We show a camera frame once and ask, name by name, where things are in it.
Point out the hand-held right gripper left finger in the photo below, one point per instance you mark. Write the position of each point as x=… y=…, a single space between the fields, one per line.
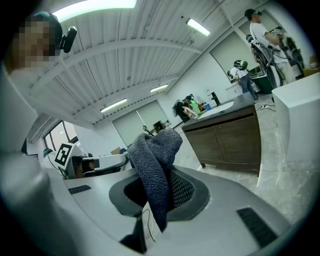
x=100 y=200

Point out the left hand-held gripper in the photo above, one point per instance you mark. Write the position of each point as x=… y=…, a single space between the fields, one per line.
x=63 y=155

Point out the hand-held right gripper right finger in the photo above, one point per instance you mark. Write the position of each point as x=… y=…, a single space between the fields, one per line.
x=225 y=225

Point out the blue cloth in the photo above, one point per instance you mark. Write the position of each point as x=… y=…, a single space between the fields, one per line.
x=152 y=162

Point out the brown wooden cabinet door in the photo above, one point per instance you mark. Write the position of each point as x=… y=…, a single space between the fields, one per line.
x=237 y=142
x=205 y=147

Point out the black-topped wooden sink cabinet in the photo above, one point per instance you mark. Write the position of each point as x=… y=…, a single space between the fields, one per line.
x=225 y=140

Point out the long ceiling light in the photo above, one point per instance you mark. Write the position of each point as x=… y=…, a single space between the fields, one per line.
x=92 y=8
x=113 y=105
x=159 y=88
x=198 y=27

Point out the dark-framed window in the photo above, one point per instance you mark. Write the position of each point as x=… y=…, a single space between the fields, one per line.
x=60 y=136

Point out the green bottle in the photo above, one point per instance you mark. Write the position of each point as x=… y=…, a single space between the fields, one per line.
x=194 y=105

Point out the blue cup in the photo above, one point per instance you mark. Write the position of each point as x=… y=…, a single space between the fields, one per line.
x=207 y=107

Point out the white sink basin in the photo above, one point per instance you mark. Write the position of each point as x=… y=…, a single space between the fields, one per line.
x=220 y=108

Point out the black faucet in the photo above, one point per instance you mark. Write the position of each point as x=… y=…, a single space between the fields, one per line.
x=215 y=98

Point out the white counter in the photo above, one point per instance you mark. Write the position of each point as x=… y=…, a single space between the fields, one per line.
x=300 y=112

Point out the person's head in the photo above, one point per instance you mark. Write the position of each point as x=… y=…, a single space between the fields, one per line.
x=27 y=42

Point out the dark green display counter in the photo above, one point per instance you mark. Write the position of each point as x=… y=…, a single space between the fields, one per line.
x=262 y=82

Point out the black head-mounted camera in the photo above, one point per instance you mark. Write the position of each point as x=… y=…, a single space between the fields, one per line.
x=68 y=40

